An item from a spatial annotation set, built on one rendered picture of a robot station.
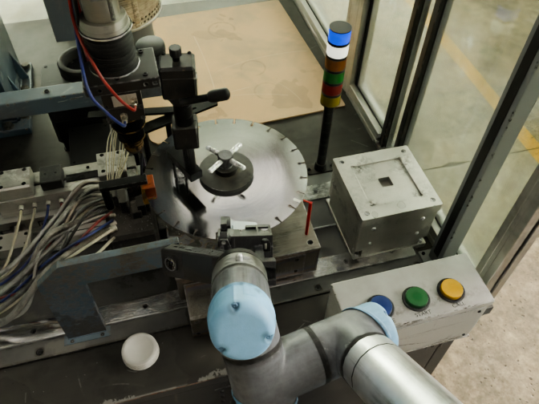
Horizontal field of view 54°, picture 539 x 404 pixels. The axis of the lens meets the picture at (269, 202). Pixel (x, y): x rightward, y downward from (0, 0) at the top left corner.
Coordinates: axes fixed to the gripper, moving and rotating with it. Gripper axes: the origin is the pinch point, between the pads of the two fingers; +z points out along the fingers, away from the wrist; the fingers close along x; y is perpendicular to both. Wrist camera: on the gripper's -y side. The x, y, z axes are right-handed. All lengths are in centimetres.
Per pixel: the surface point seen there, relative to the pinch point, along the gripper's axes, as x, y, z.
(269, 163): 7.2, 9.1, 20.2
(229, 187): 3.9, 0.9, 13.8
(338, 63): 26.9, 23.9, 24.3
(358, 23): 36, 35, 56
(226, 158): 9.6, 0.5, 14.2
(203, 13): 42, -7, 106
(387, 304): -13.7, 28.3, -3.5
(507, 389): -79, 91, 60
